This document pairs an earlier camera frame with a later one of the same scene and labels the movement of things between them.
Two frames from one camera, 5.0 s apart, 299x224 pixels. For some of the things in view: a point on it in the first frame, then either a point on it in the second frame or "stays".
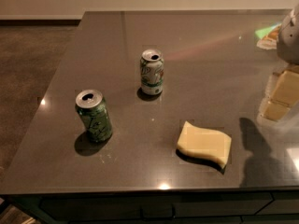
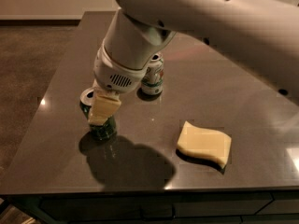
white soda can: [151, 72] stays
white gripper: [290, 39] → [116, 74]
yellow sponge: [208, 145] stays
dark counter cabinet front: [277, 205] stays
